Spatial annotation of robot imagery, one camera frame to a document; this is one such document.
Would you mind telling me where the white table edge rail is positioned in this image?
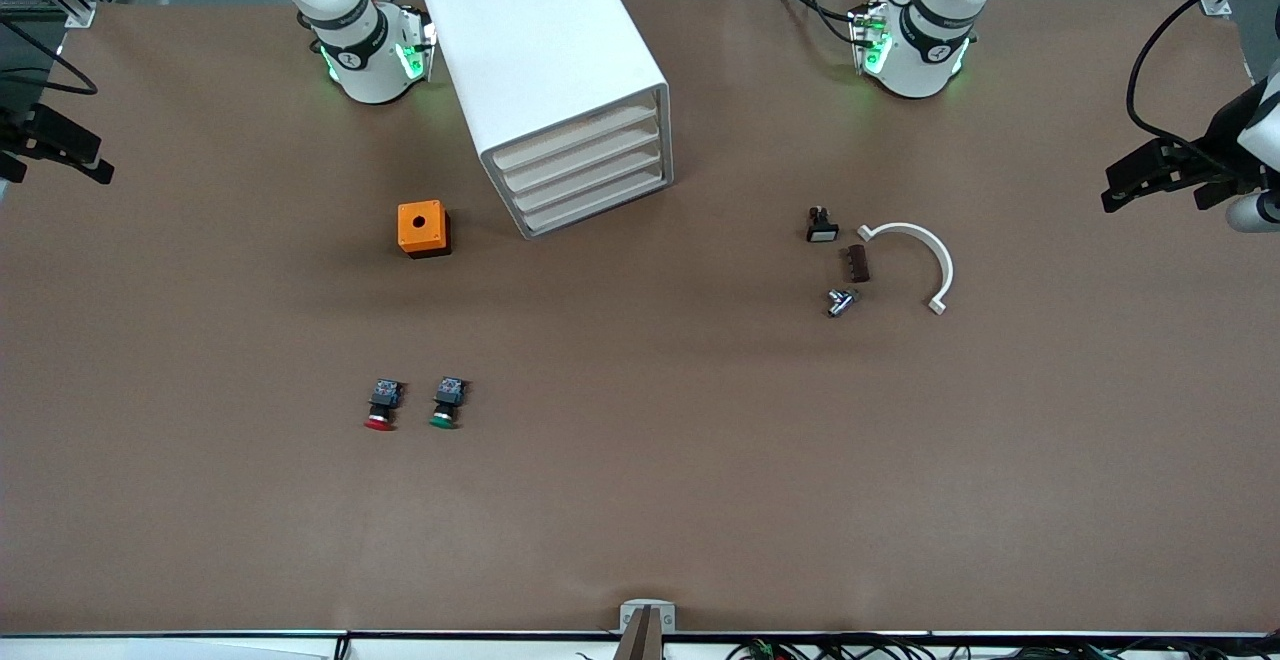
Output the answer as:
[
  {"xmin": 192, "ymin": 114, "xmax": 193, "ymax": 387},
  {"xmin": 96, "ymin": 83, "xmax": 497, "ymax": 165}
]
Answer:
[{"xmin": 0, "ymin": 628, "xmax": 1280, "ymax": 660}]

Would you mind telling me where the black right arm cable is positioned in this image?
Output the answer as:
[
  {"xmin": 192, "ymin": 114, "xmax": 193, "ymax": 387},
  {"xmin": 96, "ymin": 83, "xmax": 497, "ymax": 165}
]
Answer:
[{"xmin": 0, "ymin": 18, "xmax": 100, "ymax": 97}]

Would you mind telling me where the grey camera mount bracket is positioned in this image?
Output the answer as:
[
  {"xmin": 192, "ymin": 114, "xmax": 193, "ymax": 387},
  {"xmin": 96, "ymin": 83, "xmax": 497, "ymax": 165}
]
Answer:
[{"xmin": 619, "ymin": 599, "xmax": 677, "ymax": 634}]

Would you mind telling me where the brown camera support post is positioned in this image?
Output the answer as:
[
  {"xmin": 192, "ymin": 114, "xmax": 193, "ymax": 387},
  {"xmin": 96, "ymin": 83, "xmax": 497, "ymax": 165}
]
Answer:
[{"xmin": 614, "ymin": 605, "xmax": 664, "ymax": 660}]

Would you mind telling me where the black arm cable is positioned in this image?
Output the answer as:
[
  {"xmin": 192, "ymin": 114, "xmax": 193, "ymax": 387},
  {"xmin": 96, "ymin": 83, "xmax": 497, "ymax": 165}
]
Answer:
[
  {"xmin": 1126, "ymin": 0, "xmax": 1280, "ymax": 159},
  {"xmin": 0, "ymin": 18, "xmax": 100, "ymax": 97}
]

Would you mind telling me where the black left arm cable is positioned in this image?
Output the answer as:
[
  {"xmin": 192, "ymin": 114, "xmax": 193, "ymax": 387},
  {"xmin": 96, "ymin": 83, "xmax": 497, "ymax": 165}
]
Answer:
[{"xmin": 1126, "ymin": 0, "xmax": 1280, "ymax": 159}]

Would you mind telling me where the orange button enclosure box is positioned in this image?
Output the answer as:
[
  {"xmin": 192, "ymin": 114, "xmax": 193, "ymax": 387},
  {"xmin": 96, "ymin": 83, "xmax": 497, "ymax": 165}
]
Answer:
[{"xmin": 397, "ymin": 200, "xmax": 452, "ymax": 260}]

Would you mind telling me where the red mushroom push button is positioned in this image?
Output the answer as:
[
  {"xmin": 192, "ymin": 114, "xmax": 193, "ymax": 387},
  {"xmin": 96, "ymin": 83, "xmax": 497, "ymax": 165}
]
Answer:
[{"xmin": 363, "ymin": 377, "xmax": 405, "ymax": 433}]

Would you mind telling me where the brown table cover sheet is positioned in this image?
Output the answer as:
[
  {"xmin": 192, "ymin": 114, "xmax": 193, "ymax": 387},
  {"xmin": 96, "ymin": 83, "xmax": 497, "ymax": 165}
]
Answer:
[{"xmin": 0, "ymin": 0, "xmax": 1280, "ymax": 636}]

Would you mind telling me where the green mushroom push button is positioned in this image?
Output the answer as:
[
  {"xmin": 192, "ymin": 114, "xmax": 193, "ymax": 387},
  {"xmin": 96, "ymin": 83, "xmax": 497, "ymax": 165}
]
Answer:
[{"xmin": 429, "ymin": 375, "xmax": 469, "ymax": 431}]

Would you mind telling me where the white curved plastic bracket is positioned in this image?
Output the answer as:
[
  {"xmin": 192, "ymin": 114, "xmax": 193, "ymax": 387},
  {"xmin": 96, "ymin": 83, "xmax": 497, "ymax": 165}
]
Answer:
[{"xmin": 856, "ymin": 221, "xmax": 955, "ymax": 317}]

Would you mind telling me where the black cable bundle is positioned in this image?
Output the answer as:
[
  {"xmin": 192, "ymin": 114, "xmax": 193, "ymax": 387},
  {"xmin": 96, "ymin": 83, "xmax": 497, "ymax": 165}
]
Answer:
[{"xmin": 575, "ymin": 634, "xmax": 1280, "ymax": 660}]

